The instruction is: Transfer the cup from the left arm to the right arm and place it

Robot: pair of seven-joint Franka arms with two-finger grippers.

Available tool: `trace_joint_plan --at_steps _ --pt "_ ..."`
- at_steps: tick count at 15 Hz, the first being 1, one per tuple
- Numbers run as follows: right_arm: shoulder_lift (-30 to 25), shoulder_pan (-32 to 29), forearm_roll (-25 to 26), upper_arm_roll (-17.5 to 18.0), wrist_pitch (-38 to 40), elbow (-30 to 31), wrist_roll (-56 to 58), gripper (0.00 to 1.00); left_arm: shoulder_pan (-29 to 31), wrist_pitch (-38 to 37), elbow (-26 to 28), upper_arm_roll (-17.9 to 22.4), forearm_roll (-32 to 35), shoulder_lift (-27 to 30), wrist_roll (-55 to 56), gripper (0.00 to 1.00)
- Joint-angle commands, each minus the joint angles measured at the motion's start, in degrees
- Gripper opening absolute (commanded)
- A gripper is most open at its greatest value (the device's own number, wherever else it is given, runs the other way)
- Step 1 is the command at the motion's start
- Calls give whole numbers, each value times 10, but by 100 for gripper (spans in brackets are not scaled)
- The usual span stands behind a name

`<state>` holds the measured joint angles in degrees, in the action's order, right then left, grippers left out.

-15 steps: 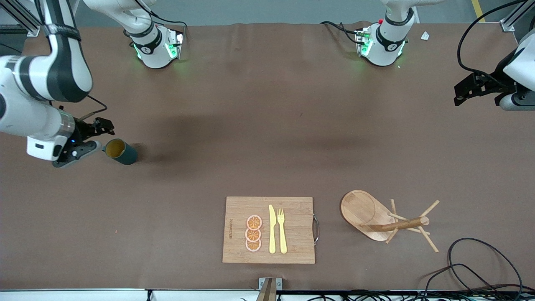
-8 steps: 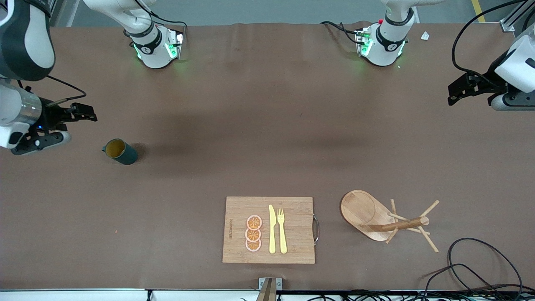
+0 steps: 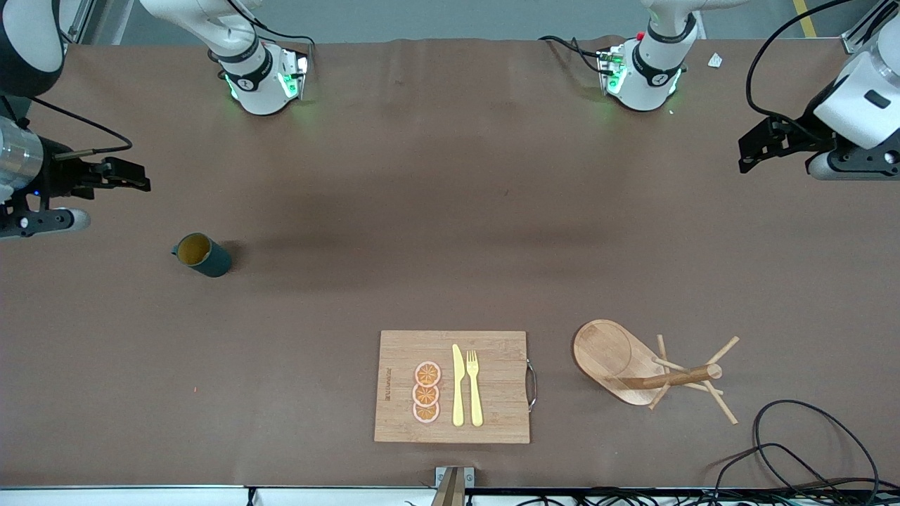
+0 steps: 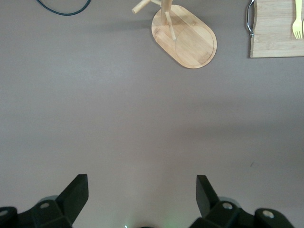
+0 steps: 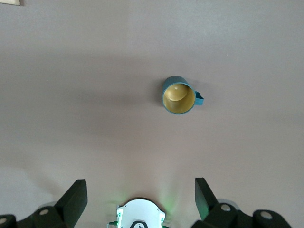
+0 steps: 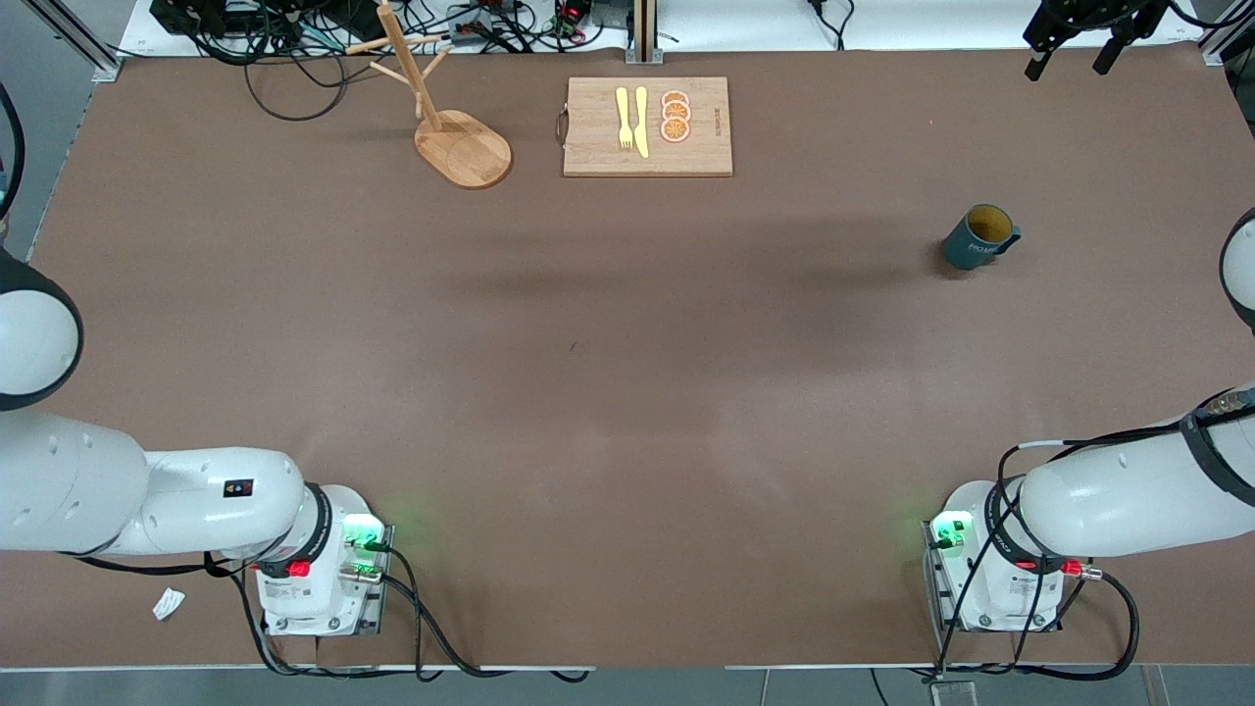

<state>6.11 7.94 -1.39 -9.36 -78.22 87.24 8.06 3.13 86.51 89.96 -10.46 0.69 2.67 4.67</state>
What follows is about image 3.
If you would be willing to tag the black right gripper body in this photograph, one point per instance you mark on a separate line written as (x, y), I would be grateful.
(58, 174)

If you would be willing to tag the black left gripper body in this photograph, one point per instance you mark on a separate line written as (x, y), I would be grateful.
(804, 138)

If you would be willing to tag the dark green ribbed cup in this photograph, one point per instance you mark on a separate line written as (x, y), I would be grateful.
(207, 258)

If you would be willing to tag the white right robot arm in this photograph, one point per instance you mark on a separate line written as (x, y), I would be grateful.
(253, 84)

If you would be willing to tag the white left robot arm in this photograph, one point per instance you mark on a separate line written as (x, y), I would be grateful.
(647, 77)

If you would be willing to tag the wooden cup rack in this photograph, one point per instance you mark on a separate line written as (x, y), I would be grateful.
(598, 355)

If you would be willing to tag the white paper scrap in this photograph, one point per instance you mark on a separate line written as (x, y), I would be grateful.
(715, 60)

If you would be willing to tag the brown table mat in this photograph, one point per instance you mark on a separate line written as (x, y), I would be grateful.
(211, 316)

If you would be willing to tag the bamboo cutting board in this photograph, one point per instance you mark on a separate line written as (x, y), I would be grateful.
(492, 386)

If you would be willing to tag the toy orange slice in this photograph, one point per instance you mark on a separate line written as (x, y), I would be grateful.
(427, 373)

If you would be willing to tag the yellow plastic fork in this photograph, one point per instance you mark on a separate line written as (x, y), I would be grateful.
(475, 400)

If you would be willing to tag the yellow plastic knife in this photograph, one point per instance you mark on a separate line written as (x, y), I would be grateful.
(458, 393)

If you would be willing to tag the brown bar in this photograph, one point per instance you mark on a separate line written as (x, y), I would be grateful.
(450, 488)

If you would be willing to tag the aluminium frame profile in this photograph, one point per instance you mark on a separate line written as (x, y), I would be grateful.
(861, 31)
(77, 21)

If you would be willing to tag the white table edge rail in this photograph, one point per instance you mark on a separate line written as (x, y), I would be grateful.
(140, 497)

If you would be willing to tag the grey metal bracket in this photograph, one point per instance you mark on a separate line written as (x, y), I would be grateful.
(470, 476)

